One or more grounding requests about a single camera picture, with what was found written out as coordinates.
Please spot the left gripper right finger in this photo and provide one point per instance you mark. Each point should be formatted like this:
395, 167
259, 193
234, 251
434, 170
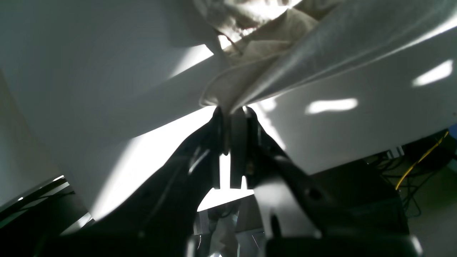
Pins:
299, 218

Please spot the beige t-shirt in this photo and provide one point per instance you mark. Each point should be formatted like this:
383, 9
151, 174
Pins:
273, 46

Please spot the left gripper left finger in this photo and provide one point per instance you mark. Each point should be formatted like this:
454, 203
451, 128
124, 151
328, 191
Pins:
157, 219

